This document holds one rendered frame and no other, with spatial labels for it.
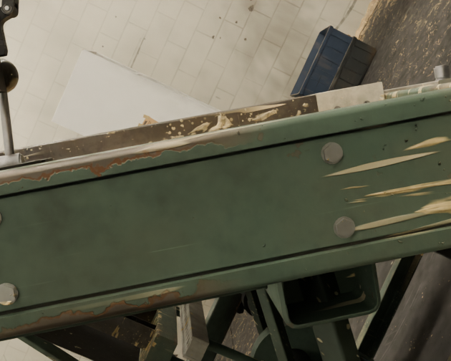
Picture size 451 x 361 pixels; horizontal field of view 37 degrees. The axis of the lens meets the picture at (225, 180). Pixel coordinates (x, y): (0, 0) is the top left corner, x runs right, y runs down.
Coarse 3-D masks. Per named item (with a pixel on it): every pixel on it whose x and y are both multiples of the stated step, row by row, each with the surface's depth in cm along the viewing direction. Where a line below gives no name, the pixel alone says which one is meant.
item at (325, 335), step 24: (264, 288) 131; (312, 288) 57; (336, 288) 58; (264, 312) 132; (336, 336) 57; (72, 360) 261; (240, 360) 146; (288, 360) 133; (336, 360) 58; (360, 360) 59
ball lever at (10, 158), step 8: (8, 64) 72; (8, 72) 72; (16, 72) 73; (8, 80) 72; (16, 80) 73; (8, 88) 72; (0, 96) 72; (0, 104) 72; (8, 104) 72; (0, 112) 72; (8, 112) 72; (8, 120) 71; (8, 128) 71; (8, 136) 71; (8, 144) 70; (8, 152) 70; (0, 160) 69; (8, 160) 69; (16, 160) 69; (24, 160) 71
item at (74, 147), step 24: (312, 96) 120; (336, 96) 121; (360, 96) 121; (168, 120) 119; (192, 120) 119; (216, 120) 119; (240, 120) 120; (264, 120) 120; (48, 144) 117; (72, 144) 118; (96, 144) 118; (120, 144) 118
